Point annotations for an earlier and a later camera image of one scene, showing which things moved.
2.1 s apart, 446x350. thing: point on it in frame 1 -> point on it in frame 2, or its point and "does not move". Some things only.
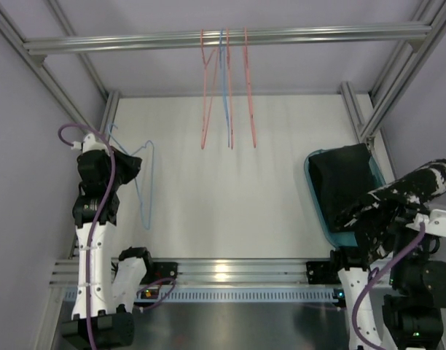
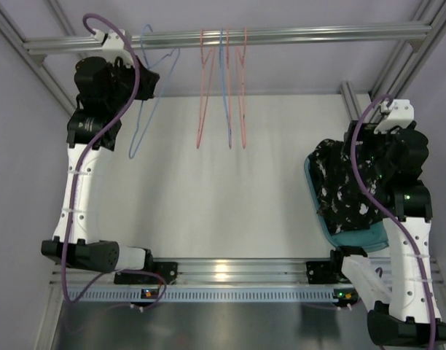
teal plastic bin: x=342 y=239 does not move
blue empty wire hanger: x=223 y=87 does not move
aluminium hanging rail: x=417 y=36 does not move
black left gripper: x=124 y=165 -> x=143 y=82
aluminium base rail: x=219 y=271 does not move
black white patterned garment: x=374 y=221 -> x=342 y=203
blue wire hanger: x=148 y=224 -> x=130 y=153
